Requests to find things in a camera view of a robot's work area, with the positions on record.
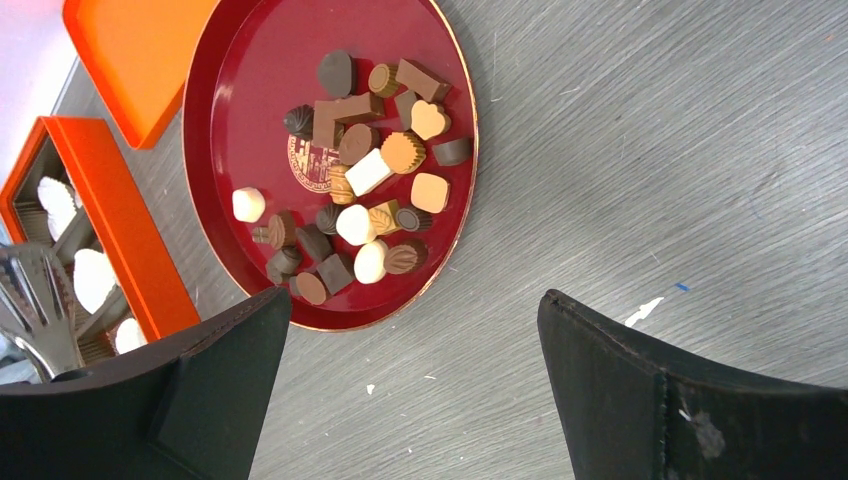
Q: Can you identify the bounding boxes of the orange chocolate box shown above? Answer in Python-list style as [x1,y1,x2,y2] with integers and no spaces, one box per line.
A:
[1,116,199,382]

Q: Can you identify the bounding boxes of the orange box lid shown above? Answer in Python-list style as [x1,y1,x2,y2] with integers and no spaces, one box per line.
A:
[62,0,217,149]

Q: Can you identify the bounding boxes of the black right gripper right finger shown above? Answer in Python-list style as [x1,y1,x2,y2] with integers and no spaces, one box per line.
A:
[537,289,847,479]

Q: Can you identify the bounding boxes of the round red lacquer tray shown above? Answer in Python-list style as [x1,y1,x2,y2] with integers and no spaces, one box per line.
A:
[183,1,479,331]

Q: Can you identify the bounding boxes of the white oval chocolate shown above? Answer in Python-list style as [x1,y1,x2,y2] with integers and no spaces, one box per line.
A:
[231,187,266,223]

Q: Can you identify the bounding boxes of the white paper cup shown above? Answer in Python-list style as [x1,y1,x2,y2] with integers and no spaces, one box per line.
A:
[37,176,78,241]

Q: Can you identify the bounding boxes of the brown leaf chocolate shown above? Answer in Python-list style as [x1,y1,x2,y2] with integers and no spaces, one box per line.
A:
[383,239,428,275]

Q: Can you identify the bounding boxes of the white round chocolate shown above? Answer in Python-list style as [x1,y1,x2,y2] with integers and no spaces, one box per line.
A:
[336,204,377,246]

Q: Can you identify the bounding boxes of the silver metal tongs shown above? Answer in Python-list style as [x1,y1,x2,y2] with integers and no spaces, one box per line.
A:
[1,243,83,383]

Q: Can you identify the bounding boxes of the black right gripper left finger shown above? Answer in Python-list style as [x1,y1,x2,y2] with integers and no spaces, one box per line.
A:
[1,287,292,479]

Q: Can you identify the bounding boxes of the caramel square chocolate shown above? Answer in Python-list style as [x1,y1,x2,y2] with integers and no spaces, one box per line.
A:
[410,173,450,214]

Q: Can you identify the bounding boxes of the white rectangular chocolate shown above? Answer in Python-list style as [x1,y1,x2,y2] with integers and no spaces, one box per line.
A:
[344,148,394,197]

